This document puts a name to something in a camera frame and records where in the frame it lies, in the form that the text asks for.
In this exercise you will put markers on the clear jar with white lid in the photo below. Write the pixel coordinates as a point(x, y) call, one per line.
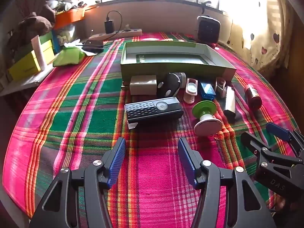
point(183, 78)

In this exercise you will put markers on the white power strip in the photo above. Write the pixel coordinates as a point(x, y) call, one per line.
point(118, 34)

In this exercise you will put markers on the black smartphone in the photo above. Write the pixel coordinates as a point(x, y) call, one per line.
point(93, 45)

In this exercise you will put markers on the green blue box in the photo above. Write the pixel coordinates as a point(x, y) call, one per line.
point(51, 39)

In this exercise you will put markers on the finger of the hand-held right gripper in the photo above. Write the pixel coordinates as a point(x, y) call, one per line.
point(277, 131)
point(253, 143)

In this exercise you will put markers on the blue translucent usb device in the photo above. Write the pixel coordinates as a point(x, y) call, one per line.
point(207, 90)

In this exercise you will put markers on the red bottle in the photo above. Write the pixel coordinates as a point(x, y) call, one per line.
point(253, 97)

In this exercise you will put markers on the cream heart print curtain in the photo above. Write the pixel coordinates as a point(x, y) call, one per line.
point(261, 28)

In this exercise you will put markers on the white charger adapter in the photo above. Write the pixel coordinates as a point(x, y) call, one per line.
point(143, 85)

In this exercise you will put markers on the yellow cardboard box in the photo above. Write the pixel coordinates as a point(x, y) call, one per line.
point(23, 67)

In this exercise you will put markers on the grey portable heater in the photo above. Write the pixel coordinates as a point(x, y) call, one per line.
point(209, 29)

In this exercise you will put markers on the black round device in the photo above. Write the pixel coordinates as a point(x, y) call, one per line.
point(169, 85)

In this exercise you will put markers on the orange tray with clutter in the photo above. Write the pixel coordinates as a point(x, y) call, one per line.
point(64, 2)

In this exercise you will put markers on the green white suction spool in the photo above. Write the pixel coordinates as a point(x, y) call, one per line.
point(206, 123)

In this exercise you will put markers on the green cardboard box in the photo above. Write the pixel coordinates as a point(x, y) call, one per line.
point(166, 70)

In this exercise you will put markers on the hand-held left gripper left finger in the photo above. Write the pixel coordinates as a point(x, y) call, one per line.
point(117, 161)

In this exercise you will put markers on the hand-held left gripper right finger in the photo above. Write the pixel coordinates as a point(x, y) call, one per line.
point(186, 161)

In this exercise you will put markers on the silver lighter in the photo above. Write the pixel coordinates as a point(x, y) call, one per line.
point(230, 102)

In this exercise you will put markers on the black rectangular speaker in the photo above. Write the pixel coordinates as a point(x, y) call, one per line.
point(152, 111)

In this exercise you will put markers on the white plug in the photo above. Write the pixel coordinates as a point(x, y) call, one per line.
point(127, 28)

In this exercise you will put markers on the clear plastic container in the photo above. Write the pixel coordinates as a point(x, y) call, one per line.
point(66, 34)

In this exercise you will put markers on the black charger block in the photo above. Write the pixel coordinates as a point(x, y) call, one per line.
point(109, 27)

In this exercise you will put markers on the green tissue pack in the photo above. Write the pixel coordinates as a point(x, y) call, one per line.
point(68, 57)

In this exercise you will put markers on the pink green plaid blanket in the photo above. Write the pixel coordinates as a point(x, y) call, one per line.
point(95, 104)

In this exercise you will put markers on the brown plush toy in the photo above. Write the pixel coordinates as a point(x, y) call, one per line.
point(33, 27)

